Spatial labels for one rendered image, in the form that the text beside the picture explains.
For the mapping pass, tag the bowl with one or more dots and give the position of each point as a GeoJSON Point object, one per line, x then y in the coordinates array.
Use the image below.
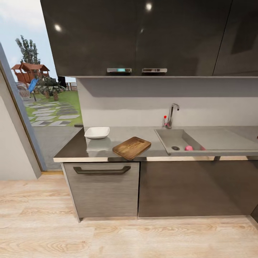
{"type": "Point", "coordinates": [96, 133]}

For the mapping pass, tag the dishwasher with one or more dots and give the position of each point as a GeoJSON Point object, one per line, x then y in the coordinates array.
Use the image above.
{"type": "Point", "coordinates": [104, 189]}

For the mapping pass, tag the drop in sink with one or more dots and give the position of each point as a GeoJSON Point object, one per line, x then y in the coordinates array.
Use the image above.
{"type": "Point", "coordinates": [202, 140]}

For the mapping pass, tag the cutting board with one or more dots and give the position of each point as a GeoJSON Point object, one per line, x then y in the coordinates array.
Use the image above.
{"type": "Point", "coordinates": [131, 147]}

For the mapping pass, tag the fixed window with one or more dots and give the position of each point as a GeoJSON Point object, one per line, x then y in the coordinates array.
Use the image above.
{"type": "Point", "coordinates": [48, 105]}

